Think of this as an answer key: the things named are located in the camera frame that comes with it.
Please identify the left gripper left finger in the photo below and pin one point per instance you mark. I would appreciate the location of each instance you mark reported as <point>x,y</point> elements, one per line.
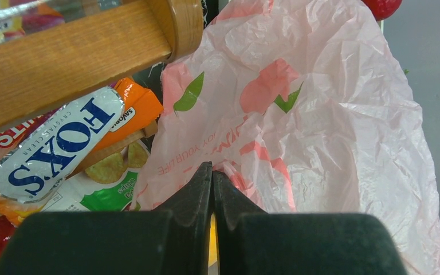
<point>171,239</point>

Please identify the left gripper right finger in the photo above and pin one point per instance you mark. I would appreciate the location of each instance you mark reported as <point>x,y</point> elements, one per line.
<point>252,241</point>

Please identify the pink plastic grocery bag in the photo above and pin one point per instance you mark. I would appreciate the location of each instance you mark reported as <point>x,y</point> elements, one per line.
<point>304,108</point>

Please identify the green Chuba snack bag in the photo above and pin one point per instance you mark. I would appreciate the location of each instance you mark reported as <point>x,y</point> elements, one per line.
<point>106,186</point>

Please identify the orange Fox's fruits candy bag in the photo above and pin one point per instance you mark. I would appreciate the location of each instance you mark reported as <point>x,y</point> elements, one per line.
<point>37,155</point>

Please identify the wooden rack with glass shelves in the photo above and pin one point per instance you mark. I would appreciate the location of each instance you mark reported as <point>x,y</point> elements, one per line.
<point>46,70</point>

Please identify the red apple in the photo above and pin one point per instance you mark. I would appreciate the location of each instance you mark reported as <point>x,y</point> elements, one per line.
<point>382,9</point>

